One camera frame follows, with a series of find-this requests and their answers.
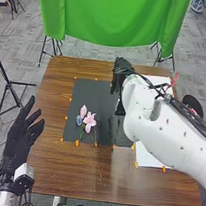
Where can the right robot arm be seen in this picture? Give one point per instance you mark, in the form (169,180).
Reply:
(165,136)

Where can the white sheet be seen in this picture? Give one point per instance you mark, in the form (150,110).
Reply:
(150,156)

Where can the black cloth stand leg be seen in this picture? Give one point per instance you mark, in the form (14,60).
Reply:
(163,55)
(50,48)

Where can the pink flower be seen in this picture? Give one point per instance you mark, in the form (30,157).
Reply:
(90,120)
(83,110)

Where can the blue flower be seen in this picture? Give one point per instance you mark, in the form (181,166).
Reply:
(79,120)

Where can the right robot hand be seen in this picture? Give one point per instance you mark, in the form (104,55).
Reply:
(121,70)

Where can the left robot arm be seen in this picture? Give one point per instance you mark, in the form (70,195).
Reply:
(7,192)

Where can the blue and white vase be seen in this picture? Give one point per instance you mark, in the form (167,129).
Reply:
(198,4)

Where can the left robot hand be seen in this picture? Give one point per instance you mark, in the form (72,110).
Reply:
(19,141)

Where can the dark mat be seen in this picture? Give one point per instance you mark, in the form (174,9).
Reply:
(91,96)

